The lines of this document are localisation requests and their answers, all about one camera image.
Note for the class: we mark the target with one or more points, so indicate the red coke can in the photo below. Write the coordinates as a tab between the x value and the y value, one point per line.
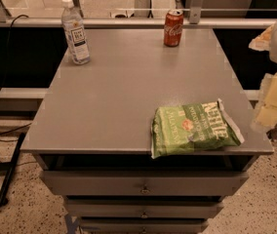
173	27

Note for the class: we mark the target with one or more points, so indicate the green jalapeno chip bag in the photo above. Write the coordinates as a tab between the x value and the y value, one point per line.
183	129

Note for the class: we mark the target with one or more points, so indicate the grey drawer cabinet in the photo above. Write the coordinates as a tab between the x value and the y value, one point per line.
97	116

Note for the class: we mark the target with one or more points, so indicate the clear plastic water bottle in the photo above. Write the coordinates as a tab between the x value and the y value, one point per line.
75	35

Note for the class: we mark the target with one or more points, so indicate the middle grey drawer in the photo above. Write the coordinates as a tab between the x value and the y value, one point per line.
143	208

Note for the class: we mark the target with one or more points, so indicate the grey drawer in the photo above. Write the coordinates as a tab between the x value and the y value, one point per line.
143	183
143	226
143	208

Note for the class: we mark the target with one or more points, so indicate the bottom grey drawer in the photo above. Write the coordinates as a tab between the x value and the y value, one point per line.
143	226

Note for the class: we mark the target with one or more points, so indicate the top grey drawer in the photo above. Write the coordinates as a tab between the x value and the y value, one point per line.
143	183

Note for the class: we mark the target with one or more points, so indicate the metal railing bar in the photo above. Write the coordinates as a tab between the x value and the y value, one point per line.
145	23

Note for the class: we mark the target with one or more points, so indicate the black stand leg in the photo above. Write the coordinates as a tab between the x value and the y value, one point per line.
10	171

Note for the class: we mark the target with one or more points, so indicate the metal bracket post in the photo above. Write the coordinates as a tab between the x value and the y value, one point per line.
195	7

